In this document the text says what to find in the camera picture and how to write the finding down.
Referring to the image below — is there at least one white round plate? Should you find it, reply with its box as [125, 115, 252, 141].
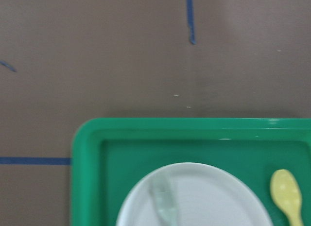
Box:
[116, 162, 272, 226]

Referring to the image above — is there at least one green plastic tray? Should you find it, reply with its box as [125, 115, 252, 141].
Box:
[70, 118, 311, 226]

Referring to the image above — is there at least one yellow plastic spoon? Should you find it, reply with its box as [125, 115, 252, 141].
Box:
[270, 169, 304, 226]

